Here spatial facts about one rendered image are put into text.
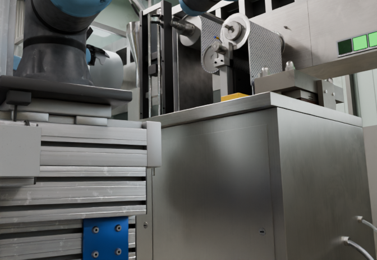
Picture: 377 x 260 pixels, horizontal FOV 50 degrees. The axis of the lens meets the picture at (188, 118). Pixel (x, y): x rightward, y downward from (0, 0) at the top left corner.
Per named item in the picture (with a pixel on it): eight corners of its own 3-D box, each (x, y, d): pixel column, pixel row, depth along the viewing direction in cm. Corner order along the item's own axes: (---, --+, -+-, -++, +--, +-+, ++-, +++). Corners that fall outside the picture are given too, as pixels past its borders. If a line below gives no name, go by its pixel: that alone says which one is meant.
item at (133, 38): (120, 141, 210) (120, 36, 220) (141, 142, 220) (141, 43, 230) (138, 138, 200) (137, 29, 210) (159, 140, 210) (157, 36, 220)
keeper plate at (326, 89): (318, 109, 145) (316, 80, 147) (331, 113, 153) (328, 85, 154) (325, 108, 144) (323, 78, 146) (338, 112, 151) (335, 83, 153)
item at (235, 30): (230, 43, 157) (220, 32, 162) (234, 44, 159) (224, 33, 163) (242, 27, 154) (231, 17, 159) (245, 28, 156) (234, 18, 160)
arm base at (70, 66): (20, 82, 66) (23, 25, 68) (3, 100, 79) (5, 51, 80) (106, 92, 75) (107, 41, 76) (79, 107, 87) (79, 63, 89)
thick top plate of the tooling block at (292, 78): (254, 94, 145) (253, 78, 146) (307, 108, 174) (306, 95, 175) (294, 86, 135) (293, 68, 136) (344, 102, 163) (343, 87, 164)
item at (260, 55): (250, 85, 152) (247, 38, 155) (283, 94, 169) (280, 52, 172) (251, 85, 151) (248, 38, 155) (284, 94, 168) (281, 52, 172)
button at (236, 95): (220, 104, 126) (220, 96, 126) (234, 106, 131) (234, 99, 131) (239, 100, 121) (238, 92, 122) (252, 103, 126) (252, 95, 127)
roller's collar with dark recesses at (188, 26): (175, 35, 176) (175, 22, 177) (184, 39, 180) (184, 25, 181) (185, 31, 172) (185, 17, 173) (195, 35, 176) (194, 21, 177)
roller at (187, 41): (179, 49, 182) (178, 20, 185) (214, 61, 200) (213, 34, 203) (202, 41, 173) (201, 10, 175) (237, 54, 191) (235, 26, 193)
